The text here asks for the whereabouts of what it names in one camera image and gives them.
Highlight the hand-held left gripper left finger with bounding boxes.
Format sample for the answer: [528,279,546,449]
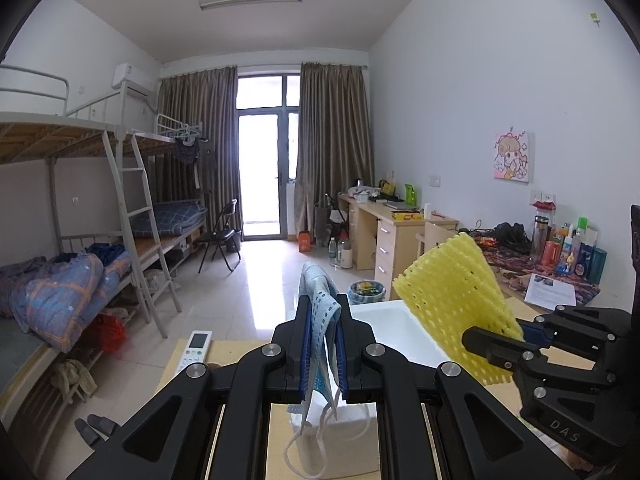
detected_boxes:
[65,294,315,480]

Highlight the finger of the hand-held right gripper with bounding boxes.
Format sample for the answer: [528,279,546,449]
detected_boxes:
[461,326,621,413]
[520,305,636,356]

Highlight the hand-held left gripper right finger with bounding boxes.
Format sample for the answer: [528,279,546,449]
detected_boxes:
[336,292,571,480]

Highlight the blue face mask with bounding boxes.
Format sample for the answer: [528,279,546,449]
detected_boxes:
[282,261,375,478]

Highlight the white foam box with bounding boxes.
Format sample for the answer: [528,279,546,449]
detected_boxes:
[299,299,453,476]

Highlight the yellow foam net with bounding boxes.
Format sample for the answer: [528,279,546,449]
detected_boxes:
[391,232,526,387]

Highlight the printed paper sheet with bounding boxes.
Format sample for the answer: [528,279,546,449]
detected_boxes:
[524,274,577,311]

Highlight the round trash bin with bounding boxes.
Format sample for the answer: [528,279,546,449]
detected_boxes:
[349,280,388,307]

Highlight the patterned table cloth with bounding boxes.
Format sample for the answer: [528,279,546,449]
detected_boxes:
[470,230,601,306]

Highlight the group of toiletry bottles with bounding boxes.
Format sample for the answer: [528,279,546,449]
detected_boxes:
[542,217,608,283]

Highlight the steel thermos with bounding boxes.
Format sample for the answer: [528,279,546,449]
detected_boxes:
[530,215,550,261]

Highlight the clear water jug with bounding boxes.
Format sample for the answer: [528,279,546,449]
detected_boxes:
[336,235,355,270]

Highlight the white remote control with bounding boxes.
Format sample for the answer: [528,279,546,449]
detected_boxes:
[172,330,214,376]

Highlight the wooden desk with drawers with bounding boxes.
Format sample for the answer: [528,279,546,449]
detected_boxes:
[337,192,460,288]

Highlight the light wooden chair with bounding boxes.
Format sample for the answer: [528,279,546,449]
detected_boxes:
[415,220,463,273]

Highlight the black folding chair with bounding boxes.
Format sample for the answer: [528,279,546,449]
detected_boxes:
[192,199,242,274]

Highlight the glass balcony door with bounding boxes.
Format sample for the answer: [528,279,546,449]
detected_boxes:
[236,74,302,241]

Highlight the folded blue blanket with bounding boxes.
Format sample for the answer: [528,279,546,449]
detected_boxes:
[131,199,208,238]

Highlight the red plastic bag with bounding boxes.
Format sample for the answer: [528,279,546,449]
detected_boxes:
[82,312,126,356]

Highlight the white bed ladder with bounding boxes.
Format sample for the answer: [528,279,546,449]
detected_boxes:
[102,130,182,338]

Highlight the brown curtain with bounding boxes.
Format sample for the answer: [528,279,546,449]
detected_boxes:
[292,61,376,243]
[159,66,243,241]

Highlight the dark blue clothes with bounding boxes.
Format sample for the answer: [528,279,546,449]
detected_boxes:
[85,242,126,266]

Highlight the beige cloth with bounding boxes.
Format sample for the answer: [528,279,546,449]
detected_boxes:
[50,359,98,403]

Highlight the hanging dark clothes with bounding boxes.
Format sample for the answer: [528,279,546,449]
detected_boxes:
[170,125,208,167]

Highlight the blue orange plaid quilt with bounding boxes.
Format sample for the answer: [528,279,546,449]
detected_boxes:
[0,252,133,351]

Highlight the small metal bunk bed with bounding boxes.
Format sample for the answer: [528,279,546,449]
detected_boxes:
[125,112,208,281]

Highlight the white air conditioner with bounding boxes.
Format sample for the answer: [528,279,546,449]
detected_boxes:
[112,63,153,98]

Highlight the large metal bunk bed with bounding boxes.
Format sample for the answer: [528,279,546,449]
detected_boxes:
[0,63,183,441]

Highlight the ceiling tube light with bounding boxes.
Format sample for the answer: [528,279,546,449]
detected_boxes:
[200,0,305,11]

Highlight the pink cartoon wall poster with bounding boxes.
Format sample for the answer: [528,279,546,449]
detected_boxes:
[492,131,535,184]

